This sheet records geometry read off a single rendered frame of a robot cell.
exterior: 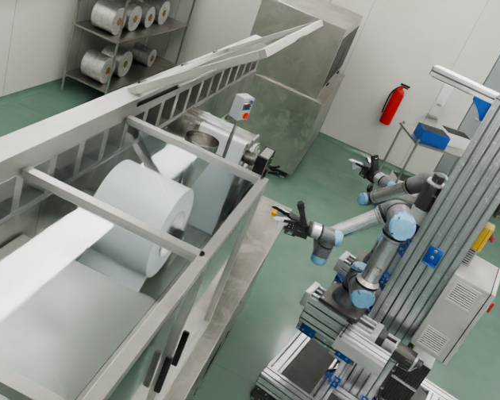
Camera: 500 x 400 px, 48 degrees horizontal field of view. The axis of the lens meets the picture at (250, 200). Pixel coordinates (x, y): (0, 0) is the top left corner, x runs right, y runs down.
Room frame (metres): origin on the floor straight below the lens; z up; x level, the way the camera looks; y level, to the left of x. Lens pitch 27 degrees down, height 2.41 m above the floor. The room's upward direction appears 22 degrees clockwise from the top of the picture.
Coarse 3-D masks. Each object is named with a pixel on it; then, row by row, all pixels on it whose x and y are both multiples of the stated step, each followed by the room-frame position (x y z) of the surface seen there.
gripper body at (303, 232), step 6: (288, 216) 2.30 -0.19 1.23; (294, 216) 2.30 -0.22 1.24; (300, 222) 2.28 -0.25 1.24; (312, 222) 2.29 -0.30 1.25; (288, 228) 2.26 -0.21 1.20; (294, 228) 2.25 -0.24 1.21; (300, 228) 2.28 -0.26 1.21; (306, 228) 2.28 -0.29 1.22; (312, 228) 2.27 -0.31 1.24; (288, 234) 2.25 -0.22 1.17; (294, 234) 2.25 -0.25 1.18; (300, 234) 2.27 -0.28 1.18; (306, 234) 2.26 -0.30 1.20
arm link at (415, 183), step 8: (416, 176) 2.94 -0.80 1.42; (424, 176) 2.93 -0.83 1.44; (432, 176) 2.94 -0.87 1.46; (400, 184) 2.97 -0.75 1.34; (408, 184) 2.92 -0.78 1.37; (416, 184) 2.91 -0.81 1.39; (424, 184) 2.90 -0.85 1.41; (368, 192) 3.11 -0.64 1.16; (376, 192) 3.05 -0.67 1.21; (384, 192) 3.02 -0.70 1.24; (392, 192) 2.98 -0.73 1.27; (400, 192) 2.96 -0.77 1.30; (408, 192) 2.92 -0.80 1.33; (416, 192) 2.91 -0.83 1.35; (360, 200) 3.08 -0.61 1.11; (368, 200) 3.07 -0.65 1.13; (376, 200) 3.05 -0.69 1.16; (384, 200) 3.03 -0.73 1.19
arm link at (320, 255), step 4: (316, 240) 2.36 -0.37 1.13; (316, 244) 2.32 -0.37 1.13; (320, 244) 2.28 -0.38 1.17; (316, 248) 2.29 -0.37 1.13; (320, 248) 2.27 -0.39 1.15; (324, 248) 2.27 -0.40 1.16; (328, 248) 2.27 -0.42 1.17; (332, 248) 2.29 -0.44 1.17; (316, 252) 2.28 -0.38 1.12; (320, 252) 2.27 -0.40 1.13; (324, 252) 2.27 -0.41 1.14; (328, 252) 2.27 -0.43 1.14; (312, 256) 2.29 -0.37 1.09; (316, 256) 2.27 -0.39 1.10; (320, 256) 2.27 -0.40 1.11; (324, 256) 2.27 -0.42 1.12; (328, 256) 2.29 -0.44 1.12; (312, 260) 2.28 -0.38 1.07; (316, 260) 2.27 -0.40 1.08; (320, 260) 2.27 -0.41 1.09; (324, 260) 2.27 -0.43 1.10; (320, 264) 2.27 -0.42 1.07
